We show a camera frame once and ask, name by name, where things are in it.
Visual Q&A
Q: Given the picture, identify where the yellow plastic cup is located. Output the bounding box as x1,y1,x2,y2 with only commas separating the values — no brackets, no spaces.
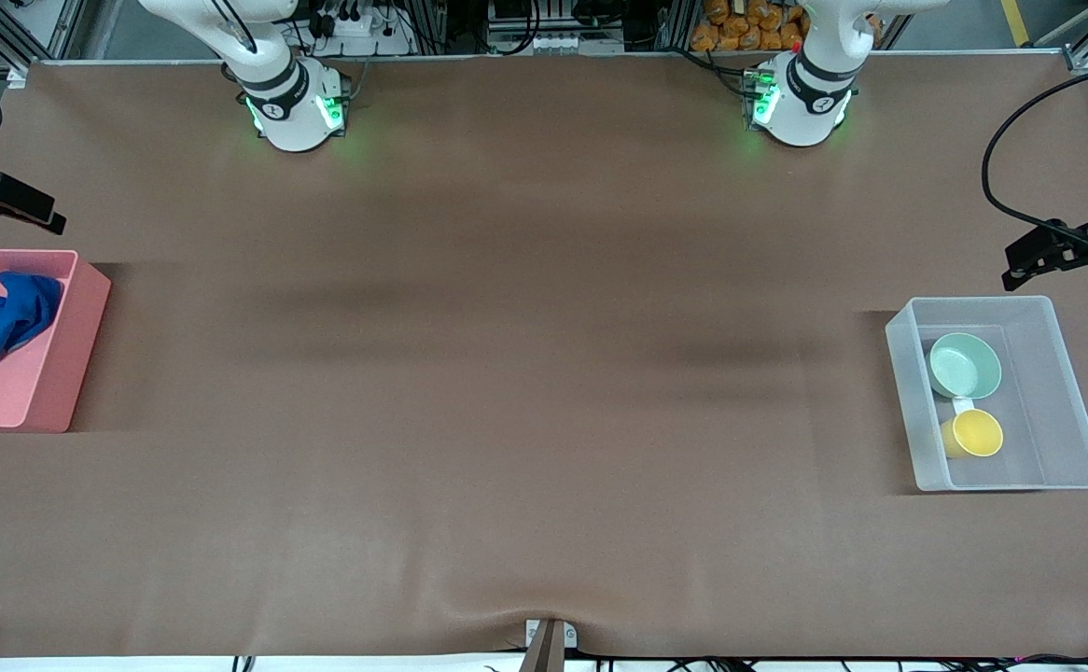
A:
940,409,1005,459

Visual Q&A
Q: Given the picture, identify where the blue microfibre cloth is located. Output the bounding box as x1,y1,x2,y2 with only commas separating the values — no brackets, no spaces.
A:
0,271,64,367

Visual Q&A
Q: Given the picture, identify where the brown table mat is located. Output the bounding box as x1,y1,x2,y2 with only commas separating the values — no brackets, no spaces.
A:
0,51,1088,660

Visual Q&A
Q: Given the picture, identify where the white power strip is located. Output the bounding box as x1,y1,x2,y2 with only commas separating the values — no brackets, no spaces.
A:
306,7,416,58

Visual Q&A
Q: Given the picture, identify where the metal table clamp bracket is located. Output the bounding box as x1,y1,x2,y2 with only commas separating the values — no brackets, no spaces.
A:
524,618,579,672

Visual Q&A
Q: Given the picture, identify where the orange snack bag pile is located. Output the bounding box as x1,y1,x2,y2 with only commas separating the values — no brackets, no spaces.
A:
690,0,808,53

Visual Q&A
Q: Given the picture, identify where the mint green bowl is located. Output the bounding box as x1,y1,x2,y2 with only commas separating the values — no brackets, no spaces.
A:
928,332,1003,400

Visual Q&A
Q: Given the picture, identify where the pink plastic bin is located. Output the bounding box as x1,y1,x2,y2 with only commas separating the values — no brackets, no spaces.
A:
0,248,112,433

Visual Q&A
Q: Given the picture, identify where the clear plastic bin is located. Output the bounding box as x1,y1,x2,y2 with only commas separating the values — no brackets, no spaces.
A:
885,296,1088,493

